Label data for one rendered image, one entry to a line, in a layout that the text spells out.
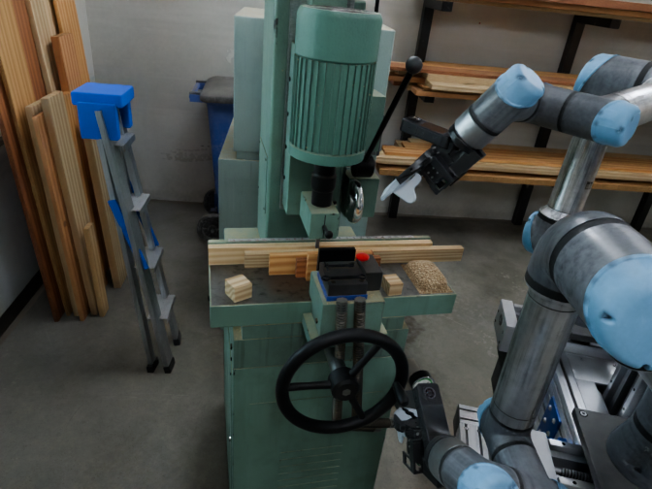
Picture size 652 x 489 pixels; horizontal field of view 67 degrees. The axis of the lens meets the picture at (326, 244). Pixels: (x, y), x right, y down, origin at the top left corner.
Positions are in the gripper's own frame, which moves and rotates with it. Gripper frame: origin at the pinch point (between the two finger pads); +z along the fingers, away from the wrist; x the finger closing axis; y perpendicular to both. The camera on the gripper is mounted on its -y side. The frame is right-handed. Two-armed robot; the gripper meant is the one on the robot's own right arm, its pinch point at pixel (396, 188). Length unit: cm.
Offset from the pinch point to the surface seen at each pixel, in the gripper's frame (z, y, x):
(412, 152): 96, -38, 185
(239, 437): 67, 24, -30
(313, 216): 17.6, -7.4, -8.1
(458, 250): 14.9, 20.4, 26.9
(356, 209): 21.1, -5.1, 10.7
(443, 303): 16.3, 27.9, 9.0
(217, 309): 34.5, -2.7, -33.2
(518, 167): 67, 10, 225
